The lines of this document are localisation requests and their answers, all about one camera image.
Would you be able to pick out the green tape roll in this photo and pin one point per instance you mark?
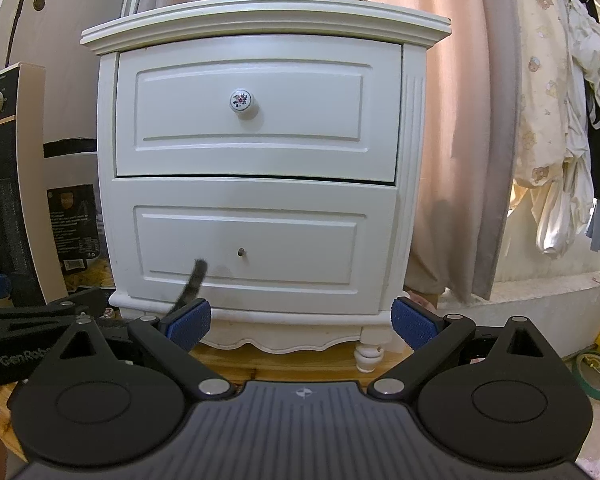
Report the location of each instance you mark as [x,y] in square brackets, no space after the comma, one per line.
[578,371]

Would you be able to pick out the black printed box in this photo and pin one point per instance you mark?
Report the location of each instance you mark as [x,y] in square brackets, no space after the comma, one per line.
[72,230]

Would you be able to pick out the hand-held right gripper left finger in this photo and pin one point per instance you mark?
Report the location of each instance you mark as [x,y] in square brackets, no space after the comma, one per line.
[190,324]

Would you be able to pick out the white drawer without knob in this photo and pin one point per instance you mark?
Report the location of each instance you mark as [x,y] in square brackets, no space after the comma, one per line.
[280,195]

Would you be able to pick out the white wooden nightstand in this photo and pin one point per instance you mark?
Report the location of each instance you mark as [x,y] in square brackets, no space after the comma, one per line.
[414,160]

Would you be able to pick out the white drawer with knob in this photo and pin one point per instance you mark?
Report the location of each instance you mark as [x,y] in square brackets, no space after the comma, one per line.
[180,160]

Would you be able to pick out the grey curtain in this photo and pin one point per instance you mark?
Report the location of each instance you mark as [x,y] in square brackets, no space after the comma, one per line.
[502,160]

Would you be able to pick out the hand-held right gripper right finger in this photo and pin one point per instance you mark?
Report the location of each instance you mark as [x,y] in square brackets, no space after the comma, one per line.
[412,327]

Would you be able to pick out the white floral drawer knob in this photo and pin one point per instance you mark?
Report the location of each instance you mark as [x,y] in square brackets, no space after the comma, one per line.
[242,101]

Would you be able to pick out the white hanging shirt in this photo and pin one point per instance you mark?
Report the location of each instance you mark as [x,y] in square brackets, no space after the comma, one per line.
[587,45]

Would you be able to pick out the stone window ledge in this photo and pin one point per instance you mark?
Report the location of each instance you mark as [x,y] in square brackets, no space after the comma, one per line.
[530,305]

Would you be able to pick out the pink curtain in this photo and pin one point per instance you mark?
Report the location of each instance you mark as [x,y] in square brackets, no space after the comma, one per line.
[455,135]

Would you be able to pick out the beige black tower heater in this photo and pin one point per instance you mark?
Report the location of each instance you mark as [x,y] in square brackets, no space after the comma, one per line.
[10,185]

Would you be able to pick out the cream bear print garment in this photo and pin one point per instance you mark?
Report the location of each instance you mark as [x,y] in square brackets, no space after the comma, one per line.
[540,110]

